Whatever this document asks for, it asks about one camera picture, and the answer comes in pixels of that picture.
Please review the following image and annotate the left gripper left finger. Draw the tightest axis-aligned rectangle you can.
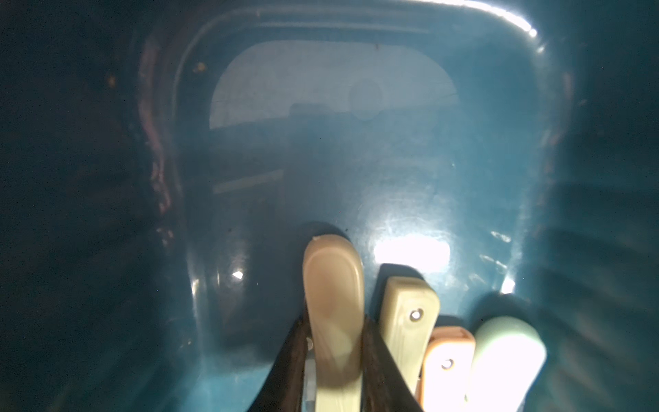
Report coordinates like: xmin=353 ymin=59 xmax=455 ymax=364
xmin=248 ymin=307 xmax=311 ymax=412

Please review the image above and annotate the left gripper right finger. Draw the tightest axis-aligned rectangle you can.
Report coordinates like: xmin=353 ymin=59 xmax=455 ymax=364
xmin=361 ymin=316 xmax=422 ymax=412

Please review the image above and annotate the olive knife tray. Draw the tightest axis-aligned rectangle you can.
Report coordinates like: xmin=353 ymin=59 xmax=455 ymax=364
xmin=379 ymin=276 xmax=440 ymax=393
xmin=302 ymin=234 xmax=365 ymax=411

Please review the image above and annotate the peach folded knife in tray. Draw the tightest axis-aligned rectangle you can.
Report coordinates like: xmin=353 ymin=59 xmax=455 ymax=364
xmin=416 ymin=326 xmax=475 ymax=411

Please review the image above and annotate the mint folded knife in tray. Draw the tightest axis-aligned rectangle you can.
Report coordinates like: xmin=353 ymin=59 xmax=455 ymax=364
xmin=465 ymin=316 xmax=547 ymax=412

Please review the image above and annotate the dark teal storage tray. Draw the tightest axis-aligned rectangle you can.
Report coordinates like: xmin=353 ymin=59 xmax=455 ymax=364
xmin=1 ymin=1 xmax=658 ymax=411

